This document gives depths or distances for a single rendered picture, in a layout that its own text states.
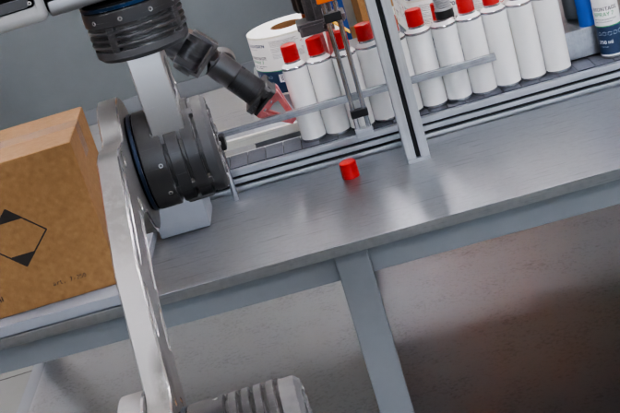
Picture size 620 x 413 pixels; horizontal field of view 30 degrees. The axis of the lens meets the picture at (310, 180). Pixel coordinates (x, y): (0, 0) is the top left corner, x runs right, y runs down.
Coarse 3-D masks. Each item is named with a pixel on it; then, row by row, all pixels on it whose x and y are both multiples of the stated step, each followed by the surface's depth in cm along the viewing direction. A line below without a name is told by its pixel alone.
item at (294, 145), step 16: (576, 64) 237; (592, 64) 234; (544, 80) 232; (480, 96) 234; (432, 112) 234; (288, 144) 240; (304, 144) 237; (320, 144) 236; (240, 160) 239; (256, 160) 236
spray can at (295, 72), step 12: (288, 48) 231; (288, 60) 232; (300, 60) 233; (288, 72) 232; (300, 72) 232; (288, 84) 234; (300, 84) 233; (312, 84) 235; (300, 96) 234; (312, 96) 234; (300, 120) 236; (312, 120) 235; (312, 132) 236; (324, 132) 238
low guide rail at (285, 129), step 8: (272, 128) 241; (280, 128) 241; (288, 128) 241; (296, 128) 241; (240, 136) 242; (248, 136) 241; (256, 136) 241; (264, 136) 241; (272, 136) 241; (232, 144) 242; (240, 144) 242; (248, 144) 242
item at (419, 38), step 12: (408, 12) 230; (420, 12) 230; (408, 24) 231; (420, 24) 230; (408, 36) 231; (420, 36) 230; (420, 48) 231; (432, 48) 232; (420, 60) 232; (432, 60) 232; (420, 72) 233; (420, 84) 235; (432, 84) 234; (432, 96) 234; (444, 96) 235; (432, 108) 235
